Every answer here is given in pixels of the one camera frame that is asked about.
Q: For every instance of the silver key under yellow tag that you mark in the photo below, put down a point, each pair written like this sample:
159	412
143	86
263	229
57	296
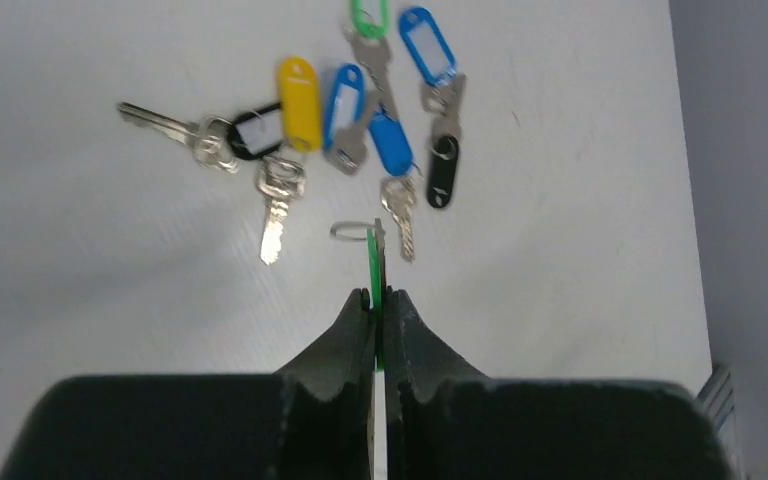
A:
280	181

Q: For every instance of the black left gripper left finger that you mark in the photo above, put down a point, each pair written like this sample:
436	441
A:
310	419

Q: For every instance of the loose blue key tag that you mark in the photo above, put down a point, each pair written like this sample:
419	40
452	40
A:
345	101
391	143
427	46

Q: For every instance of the loose blue key tag left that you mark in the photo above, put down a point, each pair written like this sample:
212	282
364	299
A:
345	101

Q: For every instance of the loose blue key tag right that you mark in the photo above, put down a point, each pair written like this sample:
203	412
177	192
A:
427	46

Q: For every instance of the loose blue key tag middle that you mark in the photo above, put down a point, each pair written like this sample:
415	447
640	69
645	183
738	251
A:
391	143

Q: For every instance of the loose black key tag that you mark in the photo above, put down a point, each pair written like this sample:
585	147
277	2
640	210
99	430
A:
441	177

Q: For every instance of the loose yellow key tag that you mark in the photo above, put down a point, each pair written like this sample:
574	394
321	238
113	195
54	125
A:
302	115

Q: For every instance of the silver key on blue tag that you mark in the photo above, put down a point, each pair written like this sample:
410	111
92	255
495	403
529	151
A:
398	196

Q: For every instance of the loose green key tag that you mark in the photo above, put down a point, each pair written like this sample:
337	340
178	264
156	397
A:
371	18

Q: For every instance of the green key tag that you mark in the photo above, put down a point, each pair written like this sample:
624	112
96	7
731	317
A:
371	18
377	287

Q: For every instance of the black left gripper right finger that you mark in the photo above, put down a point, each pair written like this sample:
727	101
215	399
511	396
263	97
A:
448	420

